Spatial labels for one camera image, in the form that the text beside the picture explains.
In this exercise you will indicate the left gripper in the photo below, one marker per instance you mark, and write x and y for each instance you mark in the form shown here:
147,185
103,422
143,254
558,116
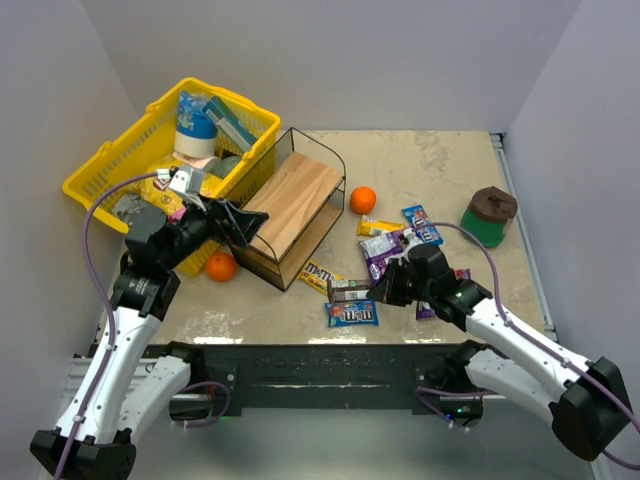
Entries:
223,220

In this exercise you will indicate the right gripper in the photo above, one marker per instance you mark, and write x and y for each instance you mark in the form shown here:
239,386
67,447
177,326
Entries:
396,282

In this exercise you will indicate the blue m&m's bag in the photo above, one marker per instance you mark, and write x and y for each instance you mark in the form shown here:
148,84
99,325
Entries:
345,314
422,225

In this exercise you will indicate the brown chocolate bag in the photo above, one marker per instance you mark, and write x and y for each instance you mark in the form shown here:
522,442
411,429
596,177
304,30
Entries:
343,290

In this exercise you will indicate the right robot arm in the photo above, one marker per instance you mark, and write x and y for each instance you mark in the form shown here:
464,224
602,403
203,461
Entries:
585,402

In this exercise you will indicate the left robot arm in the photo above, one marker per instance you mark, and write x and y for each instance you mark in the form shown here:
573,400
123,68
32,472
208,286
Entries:
96,437

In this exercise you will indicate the purple Fox's candy bag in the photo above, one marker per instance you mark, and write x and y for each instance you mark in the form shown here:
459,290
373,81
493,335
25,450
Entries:
378,251

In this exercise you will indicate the orange near shelf back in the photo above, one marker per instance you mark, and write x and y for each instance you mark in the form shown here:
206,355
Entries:
362,200

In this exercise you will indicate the orange near basket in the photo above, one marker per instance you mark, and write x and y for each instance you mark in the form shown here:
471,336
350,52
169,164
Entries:
221,267

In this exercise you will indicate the small yellow snack bar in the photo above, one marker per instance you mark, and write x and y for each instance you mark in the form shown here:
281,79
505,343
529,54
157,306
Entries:
368,226

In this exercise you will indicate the green round ball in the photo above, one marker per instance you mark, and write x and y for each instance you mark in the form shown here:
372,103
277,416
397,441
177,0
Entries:
227,165

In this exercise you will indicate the pink package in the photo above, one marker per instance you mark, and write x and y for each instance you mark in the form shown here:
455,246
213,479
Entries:
177,215

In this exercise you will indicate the yellow M&M's bag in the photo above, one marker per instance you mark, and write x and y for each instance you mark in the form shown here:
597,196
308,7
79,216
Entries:
317,276

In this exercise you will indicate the pink tissue roll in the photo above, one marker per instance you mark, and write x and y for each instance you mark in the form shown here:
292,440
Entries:
207,164

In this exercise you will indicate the yellow Lay's chips bag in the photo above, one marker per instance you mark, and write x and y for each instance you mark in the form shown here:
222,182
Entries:
157,191

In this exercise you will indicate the yellow plastic basket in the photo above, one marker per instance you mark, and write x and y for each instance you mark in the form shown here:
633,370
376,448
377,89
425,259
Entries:
150,140

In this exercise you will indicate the teal box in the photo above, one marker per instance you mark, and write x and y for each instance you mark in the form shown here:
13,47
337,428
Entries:
225,120

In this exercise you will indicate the grey crumpled cloth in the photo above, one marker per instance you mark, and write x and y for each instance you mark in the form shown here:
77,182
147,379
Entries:
131,207

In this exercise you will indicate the green cup brown lid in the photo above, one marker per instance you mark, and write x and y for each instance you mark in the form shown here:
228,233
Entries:
489,215

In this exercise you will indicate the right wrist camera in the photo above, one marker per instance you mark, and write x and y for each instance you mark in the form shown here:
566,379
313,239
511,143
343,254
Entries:
409,240

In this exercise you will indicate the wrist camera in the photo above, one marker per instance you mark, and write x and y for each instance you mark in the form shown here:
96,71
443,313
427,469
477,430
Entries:
186,183
409,240

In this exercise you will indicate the wood and wire shelf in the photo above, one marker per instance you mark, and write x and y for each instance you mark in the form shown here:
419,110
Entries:
302,185

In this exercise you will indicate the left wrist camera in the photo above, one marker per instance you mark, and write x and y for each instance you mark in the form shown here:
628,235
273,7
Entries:
186,183

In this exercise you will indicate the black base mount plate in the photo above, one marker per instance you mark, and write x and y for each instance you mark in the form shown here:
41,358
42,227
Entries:
420,378

